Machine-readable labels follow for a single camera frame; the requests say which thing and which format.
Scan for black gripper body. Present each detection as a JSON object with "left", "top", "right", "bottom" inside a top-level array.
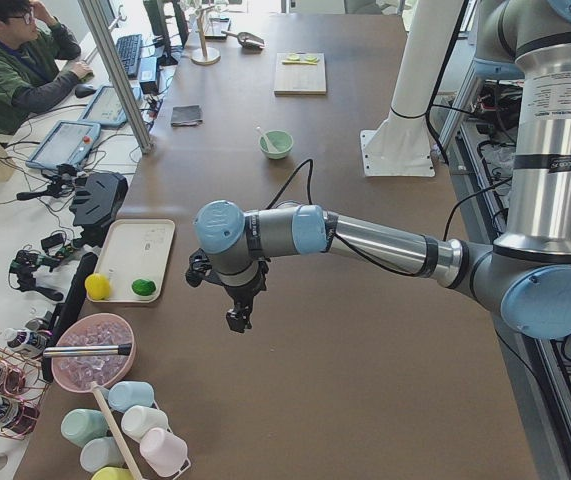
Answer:
[{"left": 185, "top": 249, "right": 269, "bottom": 315}]

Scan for white spoon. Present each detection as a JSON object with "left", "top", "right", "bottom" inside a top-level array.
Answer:
[{"left": 256, "top": 126, "right": 279, "bottom": 153}]

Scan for light green bowl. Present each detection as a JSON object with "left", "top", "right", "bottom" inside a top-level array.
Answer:
[{"left": 259, "top": 130, "right": 294, "bottom": 160}]

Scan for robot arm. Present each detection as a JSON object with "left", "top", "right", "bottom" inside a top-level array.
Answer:
[{"left": 186, "top": 1, "right": 571, "bottom": 339}]

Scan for pink bowl with ice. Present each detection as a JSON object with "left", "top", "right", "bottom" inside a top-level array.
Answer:
[{"left": 50, "top": 313, "right": 136, "bottom": 393}]

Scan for green lime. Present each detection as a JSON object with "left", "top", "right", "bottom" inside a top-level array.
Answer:
[{"left": 131, "top": 278, "right": 157, "bottom": 297}]

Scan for cream serving tray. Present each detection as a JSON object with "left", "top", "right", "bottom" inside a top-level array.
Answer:
[{"left": 87, "top": 219, "right": 175, "bottom": 304}]

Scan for yellow lemon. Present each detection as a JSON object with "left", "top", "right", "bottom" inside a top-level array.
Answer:
[{"left": 84, "top": 273, "right": 111, "bottom": 301}]

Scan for metal ice tongs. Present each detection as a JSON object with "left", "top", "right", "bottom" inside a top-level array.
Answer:
[{"left": 42, "top": 343, "right": 134, "bottom": 358}]

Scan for grey folded cloth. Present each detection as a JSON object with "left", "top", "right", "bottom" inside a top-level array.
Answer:
[{"left": 170, "top": 105, "right": 203, "bottom": 128}]

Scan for pastel cup rack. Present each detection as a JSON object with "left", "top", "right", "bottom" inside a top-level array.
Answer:
[{"left": 60, "top": 381, "right": 191, "bottom": 479}]

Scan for lower teach pendant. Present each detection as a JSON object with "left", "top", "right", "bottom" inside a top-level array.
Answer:
[{"left": 25, "top": 120, "right": 101, "bottom": 171}]

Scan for teach pendant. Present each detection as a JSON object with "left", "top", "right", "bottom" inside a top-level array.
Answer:
[
  {"left": 79, "top": 85, "right": 127, "bottom": 129},
  {"left": 25, "top": 120, "right": 101, "bottom": 171}
]

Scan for upper teach pendant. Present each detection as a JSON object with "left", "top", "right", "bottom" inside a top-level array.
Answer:
[{"left": 79, "top": 85, "right": 127, "bottom": 129}]

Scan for wooden mug tree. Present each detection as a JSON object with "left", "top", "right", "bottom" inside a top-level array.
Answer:
[{"left": 182, "top": 1, "right": 221, "bottom": 66}]

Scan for wooden cutting board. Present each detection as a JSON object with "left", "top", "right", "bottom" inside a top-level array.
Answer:
[{"left": 273, "top": 52, "right": 327, "bottom": 95}]

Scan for black keyboard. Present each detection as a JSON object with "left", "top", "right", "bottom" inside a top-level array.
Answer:
[{"left": 115, "top": 34, "right": 143, "bottom": 78}]

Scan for metal scoop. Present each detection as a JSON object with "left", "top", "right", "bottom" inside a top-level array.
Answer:
[{"left": 222, "top": 30, "right": 265, "bottom": 50}]

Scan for lemon slice upper stack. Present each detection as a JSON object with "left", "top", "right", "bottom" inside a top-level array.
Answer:
[{"left": 302, "top": 54, "right": 320, "bottom": 64}]

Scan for black monitor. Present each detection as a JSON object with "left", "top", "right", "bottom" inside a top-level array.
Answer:
[{"left": 142, "top": 0, "right": 189, "bottom": 67}]

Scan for person in green jacket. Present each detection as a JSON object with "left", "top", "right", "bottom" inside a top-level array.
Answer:
[{"left": 0, "top": 0, "right": 93, "bottom": 135}]

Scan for copper wire bottle rack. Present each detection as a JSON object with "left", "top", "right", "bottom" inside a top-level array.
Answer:
[{"left": 0, "top": 334, "right": 49, "bottom": 440}]

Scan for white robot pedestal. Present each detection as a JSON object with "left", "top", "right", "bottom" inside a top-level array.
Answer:
[{"left": 361, "top": 0, "right": 466, "bottom": 177}]

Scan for aluminium frame post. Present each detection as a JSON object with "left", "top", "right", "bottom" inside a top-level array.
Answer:
[{"left": 78, "top": 0, "right": 153, "bottom": 155}]

